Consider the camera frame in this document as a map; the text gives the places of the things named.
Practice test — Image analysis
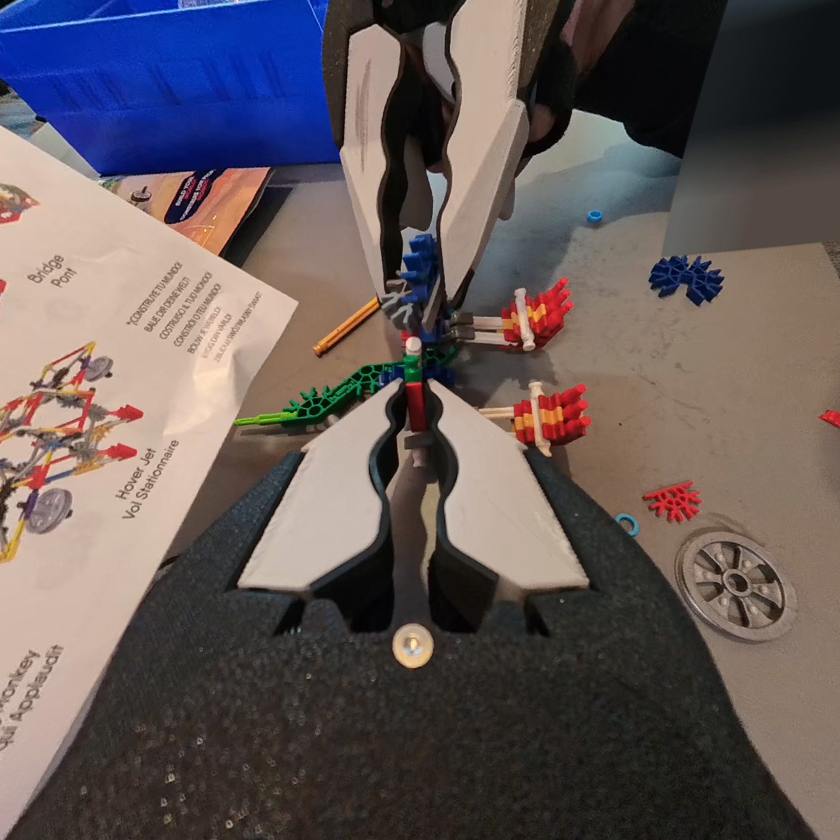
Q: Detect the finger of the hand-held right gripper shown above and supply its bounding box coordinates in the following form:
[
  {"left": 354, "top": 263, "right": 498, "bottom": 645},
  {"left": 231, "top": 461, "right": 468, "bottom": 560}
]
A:
[
  {"left": 340, "top": 28, "right": 411, "bottom": 312},
  {"left": 436, "top": 0, "right": 531, "bottom": 329}
]

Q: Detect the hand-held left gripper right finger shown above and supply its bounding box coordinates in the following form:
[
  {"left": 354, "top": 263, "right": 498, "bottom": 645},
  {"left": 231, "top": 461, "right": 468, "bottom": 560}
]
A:
[{"left": 423, "top": 381, "right": 591, "bottom": 603}]

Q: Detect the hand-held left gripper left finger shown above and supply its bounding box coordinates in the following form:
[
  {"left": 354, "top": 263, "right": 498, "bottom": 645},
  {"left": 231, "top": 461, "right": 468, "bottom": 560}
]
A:
[{"left": 236, "top": 379, "right": 404, "bottom": 601}]

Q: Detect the colourful toy construction model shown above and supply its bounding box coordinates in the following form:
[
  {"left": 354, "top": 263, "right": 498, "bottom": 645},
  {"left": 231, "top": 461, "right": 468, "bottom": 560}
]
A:
[{"left": 386, "top": 233, "right": 589, "bottom": 470}]

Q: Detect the person's right forearm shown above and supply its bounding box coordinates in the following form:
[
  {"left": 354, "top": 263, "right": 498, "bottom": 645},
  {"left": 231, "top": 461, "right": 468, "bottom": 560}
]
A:
[{"left": 570, "top": 0, "right": 729, "bottom": 158}]

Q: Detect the person's right hand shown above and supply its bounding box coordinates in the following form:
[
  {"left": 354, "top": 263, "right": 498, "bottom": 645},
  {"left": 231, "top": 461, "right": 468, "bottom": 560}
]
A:
[{"left": 530, "top": 97, "right": 564, "bottom": 147}]

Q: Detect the green connector with lime rod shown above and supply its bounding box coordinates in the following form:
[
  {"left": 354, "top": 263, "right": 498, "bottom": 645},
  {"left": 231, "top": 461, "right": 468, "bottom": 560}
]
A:
[{"left": 233, "top": 357, "right": 403, "bottom": 431}]

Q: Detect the red snowflake toy connector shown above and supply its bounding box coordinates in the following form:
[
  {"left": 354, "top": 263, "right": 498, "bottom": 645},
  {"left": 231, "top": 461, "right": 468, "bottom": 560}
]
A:
[{"left": 642, "top": 480, "right": 702, "bottom": 524}]

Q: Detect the blue plastic bin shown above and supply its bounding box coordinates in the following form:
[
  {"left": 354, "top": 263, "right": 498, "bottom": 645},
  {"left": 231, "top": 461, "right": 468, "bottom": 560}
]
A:
[{"left": 0, "top": 0, "right": 342, "bottom": 177}]

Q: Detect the orange toy rod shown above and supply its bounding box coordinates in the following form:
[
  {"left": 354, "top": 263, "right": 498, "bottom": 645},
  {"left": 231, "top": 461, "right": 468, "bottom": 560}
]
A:
[{"left": 313, "top": 297, "right": 382, "bottom": 358}]

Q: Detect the grey toy wheel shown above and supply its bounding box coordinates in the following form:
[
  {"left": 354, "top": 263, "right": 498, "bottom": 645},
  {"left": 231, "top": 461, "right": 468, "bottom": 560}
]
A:
[{"left": 675, "top": 530, "right": 798, "bottom": 643}]

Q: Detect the dark blue toy connector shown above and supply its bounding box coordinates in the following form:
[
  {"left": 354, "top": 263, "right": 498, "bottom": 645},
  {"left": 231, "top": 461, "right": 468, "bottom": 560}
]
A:
[{"left": 648, "top": 255, "right": 725, "bottom": 306}]

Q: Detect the white printed instruction sheet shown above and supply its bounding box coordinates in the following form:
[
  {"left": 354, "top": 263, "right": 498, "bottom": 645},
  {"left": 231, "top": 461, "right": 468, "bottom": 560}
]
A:
[{"left": 0, "top": 125, "right": 299, "bottom": 765}]

